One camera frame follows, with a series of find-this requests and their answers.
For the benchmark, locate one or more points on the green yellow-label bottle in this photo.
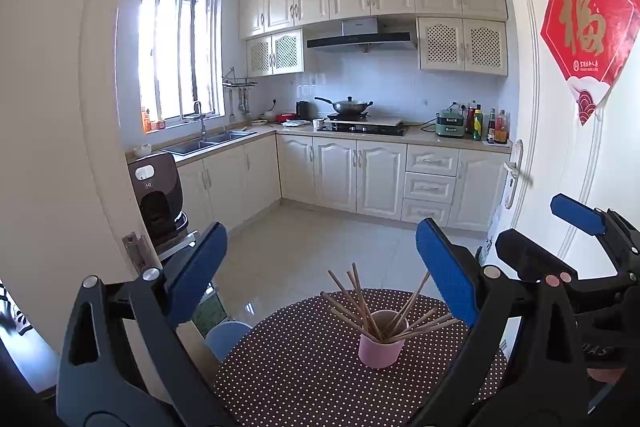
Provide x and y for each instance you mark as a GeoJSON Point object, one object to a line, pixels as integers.
{"type": "Point", "coordinates": [478, 126]}

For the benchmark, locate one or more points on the red diamond door decoration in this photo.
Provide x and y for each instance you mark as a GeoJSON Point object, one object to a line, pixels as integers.
{"type": "Point", "coordinates": [585, 22]}

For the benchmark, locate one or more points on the black gas stove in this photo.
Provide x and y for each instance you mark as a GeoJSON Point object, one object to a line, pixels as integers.
{"type": "Point", "coordinates": [362, 130]}

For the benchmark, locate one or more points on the black electric kettle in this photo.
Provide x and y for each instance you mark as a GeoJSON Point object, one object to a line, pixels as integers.
{"type": "Point", "coordinates": [302, 110]}

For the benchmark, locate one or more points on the hanging kitchen utensils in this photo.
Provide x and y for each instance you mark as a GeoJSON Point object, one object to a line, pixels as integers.
{"type": "Point", "coordinates": [241, 104]}

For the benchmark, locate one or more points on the dark brown kitchen appliance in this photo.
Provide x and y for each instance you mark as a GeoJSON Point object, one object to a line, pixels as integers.
{"type": "Point", "coordinates": [157, 192]}

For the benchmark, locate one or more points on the white panel door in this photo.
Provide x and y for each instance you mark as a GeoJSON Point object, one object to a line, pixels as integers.
{"type": "Point", "coordinates": [550, 147]}

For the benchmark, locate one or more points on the steel kitchen sink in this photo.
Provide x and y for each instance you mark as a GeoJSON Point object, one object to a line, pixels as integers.
{"type": "Point", "coordinates": [207, 142]}

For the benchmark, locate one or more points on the barred kitchen window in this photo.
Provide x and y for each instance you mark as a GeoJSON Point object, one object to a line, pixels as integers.
{"type": "Point", "coordinates": [180, 52]}

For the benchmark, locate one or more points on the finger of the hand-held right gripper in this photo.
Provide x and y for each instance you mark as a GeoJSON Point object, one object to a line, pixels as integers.
{"type": "Point", "coordinates": [530, 254]}
{"type": "Point", "coordinates": [577, 214]}

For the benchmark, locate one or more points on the green multi cooker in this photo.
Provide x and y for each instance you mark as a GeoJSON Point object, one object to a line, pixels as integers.
{"type": "Point", "coordinates": [449, 124]}

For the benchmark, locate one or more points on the cream lattice door cabinet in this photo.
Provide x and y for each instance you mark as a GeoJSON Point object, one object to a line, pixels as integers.
{"type": "Point", "coordinates": [462, 46]}
{"type": "Point", "coordinates": [275, 53]}

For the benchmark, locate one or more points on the green mat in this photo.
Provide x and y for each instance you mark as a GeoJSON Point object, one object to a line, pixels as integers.
{"type": "Point", "coordinates": [209, 314]}

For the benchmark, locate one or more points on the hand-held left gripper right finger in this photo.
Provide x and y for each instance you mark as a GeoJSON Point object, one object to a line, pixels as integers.
{"type": "Point", "coordinates": [447, 277]}

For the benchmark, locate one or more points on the dark flat object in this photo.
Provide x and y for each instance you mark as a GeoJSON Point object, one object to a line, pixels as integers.
{"type": "Point", "coordinates": [486, 249]}

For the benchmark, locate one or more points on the metal wall rack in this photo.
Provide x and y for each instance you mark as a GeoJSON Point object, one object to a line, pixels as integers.
{"type": "Point", "coordinates": [240, 82]}

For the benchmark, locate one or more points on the red food container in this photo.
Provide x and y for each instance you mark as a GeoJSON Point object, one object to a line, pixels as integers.
{"type": "Point", "coordinates": [285, 118]}

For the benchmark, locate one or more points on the dark sauce bottle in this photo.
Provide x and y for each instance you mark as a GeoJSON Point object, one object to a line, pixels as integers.
{"type": "Point", "coordinates": [491, 129]}

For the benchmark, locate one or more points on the small white bowl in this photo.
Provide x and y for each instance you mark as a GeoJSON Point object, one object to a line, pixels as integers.
{"type": "Point", "coordinates": [142, 151]}

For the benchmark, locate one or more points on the red-capped bottle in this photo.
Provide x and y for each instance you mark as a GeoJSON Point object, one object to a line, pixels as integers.
{"type": "Point", "coordinates": [470, 117]}

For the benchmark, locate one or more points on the orange windowsill bottle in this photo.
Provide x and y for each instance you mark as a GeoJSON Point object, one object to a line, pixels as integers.
{"type": "Point", "coordinates": [146, 121]}

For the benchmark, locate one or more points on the person's right hand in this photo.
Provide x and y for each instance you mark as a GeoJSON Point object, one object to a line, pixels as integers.
{"type": "Point", "coordinates": [605, 375]}

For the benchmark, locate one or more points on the cream cabinet drawer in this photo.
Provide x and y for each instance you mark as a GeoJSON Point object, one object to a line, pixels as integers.
{"type": "Point", "coordinates": [432, 160]}
{"type": "Point", "coordinates": [426, 212]}
{"type": "Point", "coordinates": [429, 188]}

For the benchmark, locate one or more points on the white mug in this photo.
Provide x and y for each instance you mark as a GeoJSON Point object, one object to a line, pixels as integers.
{"type": "Point", "coordinates": [318, 123]}

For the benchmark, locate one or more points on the steel wok with lid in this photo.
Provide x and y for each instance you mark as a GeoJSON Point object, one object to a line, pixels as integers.
{"type": "Point", "coordinates": [349, 107]}

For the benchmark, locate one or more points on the bunch of wooden chopsticks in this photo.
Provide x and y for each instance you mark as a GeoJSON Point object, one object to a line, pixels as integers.
{"type": "Point", "coordinates": [350, 307]}

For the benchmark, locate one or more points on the cream lower kitchen cabinets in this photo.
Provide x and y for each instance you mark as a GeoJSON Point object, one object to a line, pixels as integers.
{"type": "Point", "coordinates": [335, 172]}

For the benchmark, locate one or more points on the orange oil bottle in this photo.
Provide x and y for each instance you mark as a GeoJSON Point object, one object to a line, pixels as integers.
{"type": "Point", "coordinates": [501, 131]}

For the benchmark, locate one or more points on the metal door strike plate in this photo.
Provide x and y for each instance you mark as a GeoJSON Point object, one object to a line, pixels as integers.
{"type": "Point", "coordinates": [135, 252]}

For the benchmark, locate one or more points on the black range hood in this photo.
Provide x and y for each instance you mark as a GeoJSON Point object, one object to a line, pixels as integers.
{"type": "Point", "coordinates": [362, 41]}

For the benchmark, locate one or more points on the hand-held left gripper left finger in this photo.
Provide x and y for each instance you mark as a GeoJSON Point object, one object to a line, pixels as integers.
{"type": "Point", "coordinates": [197, 277]}

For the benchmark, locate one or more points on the pink ceramic cup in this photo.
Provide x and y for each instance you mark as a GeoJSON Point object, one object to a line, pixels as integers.
{"type": "Point", "coordinates": [380, 352]}

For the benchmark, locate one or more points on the chrome faucet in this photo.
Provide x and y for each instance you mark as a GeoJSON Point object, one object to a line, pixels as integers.
{"type": "Point", "coordinates": [202, 119]}

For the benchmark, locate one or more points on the light blue stool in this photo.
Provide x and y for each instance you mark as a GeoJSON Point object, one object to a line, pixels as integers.
{"type": "Point", "coordinates": [227, 339]}

